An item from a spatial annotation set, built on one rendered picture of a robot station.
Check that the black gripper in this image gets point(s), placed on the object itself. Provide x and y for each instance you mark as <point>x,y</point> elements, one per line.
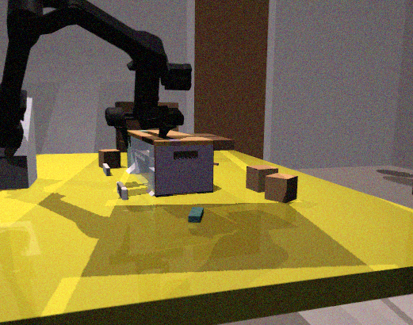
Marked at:
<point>117,117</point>

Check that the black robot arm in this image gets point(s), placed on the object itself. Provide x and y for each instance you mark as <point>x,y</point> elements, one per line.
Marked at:
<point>26,22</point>

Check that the small light blue block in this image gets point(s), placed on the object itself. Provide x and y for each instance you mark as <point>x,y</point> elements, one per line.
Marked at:
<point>195,214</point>

